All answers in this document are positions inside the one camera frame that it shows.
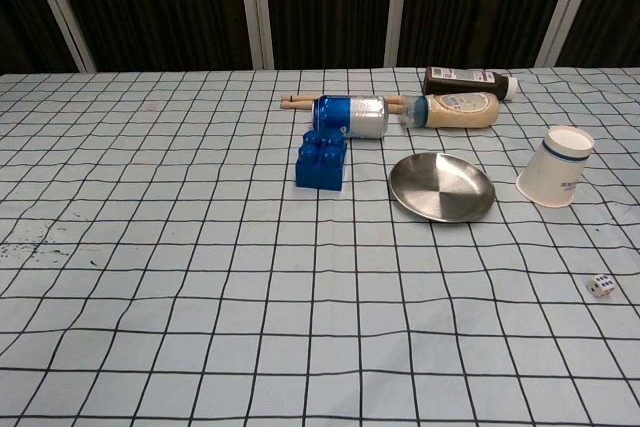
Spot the white paper cup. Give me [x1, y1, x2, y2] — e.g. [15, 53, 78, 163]
[516, 125, 596, 209]

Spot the white die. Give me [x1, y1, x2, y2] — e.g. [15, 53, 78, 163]
[585, 273, 615, 300]

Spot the round silver metal plate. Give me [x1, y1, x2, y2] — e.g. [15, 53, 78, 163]
[388, 151, 497, 224]

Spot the blue building block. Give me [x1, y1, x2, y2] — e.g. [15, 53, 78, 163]
[294, 128, 350, 193]

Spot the blue and silver can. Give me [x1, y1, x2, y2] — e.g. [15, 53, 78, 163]
[311, 94, 389, 141]

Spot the wooden chopsticks pair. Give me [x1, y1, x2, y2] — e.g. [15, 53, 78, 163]
[280, 93, 407, 105]

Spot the light blue checkered tablecloth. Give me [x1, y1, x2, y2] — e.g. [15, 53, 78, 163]
[0, 66, 640, 427]

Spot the beige sauce bottle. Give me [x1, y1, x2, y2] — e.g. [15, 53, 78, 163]
[399, 91, 501, 131]

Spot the dark brown sauce bottle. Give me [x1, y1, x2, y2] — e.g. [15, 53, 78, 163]
[423, 65, 519, 102]

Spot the white metal frame post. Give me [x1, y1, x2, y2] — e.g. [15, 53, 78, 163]
[534, 0, 606, 68]
[237, 0, 275, 70]
[384, 0, 411, 68]
[22, 0, 96, 73]

